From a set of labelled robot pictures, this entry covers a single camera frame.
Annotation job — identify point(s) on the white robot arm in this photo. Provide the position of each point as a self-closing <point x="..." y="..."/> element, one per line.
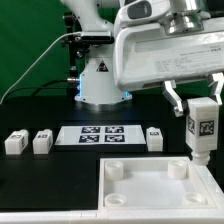
<point x="97" y="18"/>

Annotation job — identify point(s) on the white square tabletop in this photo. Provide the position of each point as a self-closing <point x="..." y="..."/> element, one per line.
<point x="156" y="183"/>

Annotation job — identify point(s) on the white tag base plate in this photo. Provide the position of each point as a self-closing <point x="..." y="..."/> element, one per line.
<point x="100" y="135"/>

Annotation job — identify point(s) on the black camera stand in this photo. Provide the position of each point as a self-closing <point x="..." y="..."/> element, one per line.
<point x="71" y="43"/>

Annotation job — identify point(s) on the white corner fence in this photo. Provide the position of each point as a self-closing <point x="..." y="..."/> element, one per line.
<point x="118" y="216"/>

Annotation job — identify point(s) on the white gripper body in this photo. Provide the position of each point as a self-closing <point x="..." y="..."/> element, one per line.
<point x="145" y="56"/>

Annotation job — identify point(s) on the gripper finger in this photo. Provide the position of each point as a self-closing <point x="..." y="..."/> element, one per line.
<point x="168" y="90"/>
<point x="216" y="83"/>

